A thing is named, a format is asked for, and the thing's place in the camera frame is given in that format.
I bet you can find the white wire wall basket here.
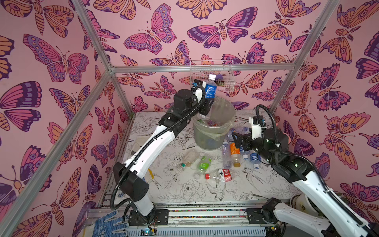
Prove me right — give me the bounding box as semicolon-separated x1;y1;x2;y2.
189;59;235;93

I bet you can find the orange label bottle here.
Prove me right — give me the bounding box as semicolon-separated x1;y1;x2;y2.
230;143;241;167

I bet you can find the blue dotted work glove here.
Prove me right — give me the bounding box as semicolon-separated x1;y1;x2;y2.
92;210;129;237

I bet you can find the clear green cap bottle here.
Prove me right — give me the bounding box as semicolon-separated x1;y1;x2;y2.
177;149;199;170

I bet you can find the colourful label bottle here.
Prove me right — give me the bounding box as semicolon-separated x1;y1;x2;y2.
225;126;249;142

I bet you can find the purple label clear bottle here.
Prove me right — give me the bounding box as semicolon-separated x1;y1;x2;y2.
221;142;233;169

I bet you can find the potted green plant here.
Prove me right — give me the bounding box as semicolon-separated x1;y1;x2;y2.
290;194;311;213

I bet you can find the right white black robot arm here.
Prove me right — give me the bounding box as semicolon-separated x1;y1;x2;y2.
232;117;379;237

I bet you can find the blue label bottle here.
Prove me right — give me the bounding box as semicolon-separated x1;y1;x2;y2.
205;74;217;99
240;145;250;160
250;153;261;169

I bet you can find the lime green label bottle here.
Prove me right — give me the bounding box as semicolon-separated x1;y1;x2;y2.
194;156;212;179

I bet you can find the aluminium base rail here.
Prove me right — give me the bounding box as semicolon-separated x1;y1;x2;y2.
124;204;291;237

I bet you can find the grey mesh waste bin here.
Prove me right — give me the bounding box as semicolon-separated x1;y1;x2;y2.
191;96;236;151

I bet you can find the red white label bottle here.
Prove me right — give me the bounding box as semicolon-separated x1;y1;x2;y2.
205;169;233;182

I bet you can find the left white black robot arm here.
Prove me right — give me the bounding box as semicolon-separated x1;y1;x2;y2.
110;80;216;217

